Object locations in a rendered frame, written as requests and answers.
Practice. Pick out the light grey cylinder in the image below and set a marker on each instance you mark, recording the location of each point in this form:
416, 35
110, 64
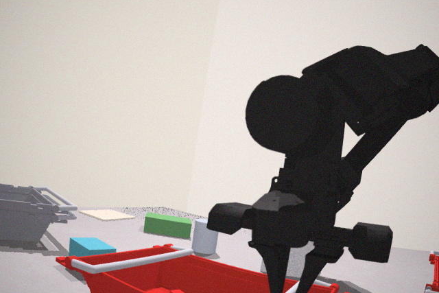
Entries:
204, 240

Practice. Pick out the red plastic tray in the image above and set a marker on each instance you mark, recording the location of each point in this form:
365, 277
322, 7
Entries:
190, 274

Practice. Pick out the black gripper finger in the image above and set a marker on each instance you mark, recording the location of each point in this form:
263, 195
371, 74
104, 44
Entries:
314, 263
276, 259

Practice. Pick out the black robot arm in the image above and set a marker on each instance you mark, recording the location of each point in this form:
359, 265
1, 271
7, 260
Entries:
304, 118

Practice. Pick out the cream flat panel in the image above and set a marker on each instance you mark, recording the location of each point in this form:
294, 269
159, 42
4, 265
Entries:
107, 215

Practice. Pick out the green rectangular block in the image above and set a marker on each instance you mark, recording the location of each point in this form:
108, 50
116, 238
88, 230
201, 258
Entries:
167, 225

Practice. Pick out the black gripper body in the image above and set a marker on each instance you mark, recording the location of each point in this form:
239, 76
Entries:
365, 241

